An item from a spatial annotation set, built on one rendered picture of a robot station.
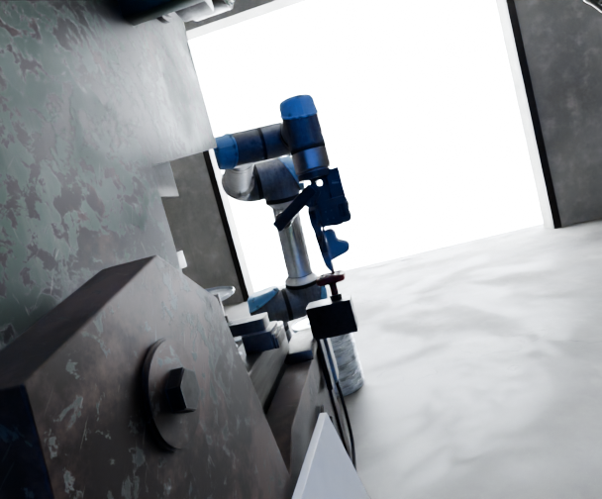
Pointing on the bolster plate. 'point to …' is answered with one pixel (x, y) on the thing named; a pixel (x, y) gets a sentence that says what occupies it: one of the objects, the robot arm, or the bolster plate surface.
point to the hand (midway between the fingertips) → (328, 267)
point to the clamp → (255, 332)
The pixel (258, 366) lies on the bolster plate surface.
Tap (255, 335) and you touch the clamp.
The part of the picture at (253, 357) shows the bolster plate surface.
